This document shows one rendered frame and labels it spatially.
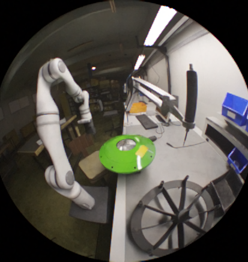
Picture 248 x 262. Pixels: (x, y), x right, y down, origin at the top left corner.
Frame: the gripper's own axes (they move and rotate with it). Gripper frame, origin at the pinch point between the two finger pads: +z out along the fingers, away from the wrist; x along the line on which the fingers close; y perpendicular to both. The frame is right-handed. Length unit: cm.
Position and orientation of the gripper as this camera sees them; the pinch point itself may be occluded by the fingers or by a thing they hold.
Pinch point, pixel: (92, 141)
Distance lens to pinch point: 72.5
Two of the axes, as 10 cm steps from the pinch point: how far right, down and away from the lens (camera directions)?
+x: -9.9, 1.3, 0.3
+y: -0.4, -4.7, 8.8
